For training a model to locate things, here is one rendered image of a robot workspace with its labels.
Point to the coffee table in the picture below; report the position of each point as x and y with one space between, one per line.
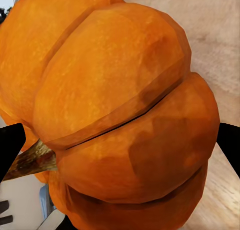
49 204

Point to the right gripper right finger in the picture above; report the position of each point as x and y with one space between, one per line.
229 141

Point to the sofa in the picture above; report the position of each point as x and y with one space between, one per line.
42 197

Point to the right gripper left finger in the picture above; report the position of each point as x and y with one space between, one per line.
12 139

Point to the pumpkin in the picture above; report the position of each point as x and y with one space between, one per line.
115 121

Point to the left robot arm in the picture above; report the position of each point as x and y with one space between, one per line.
57 221

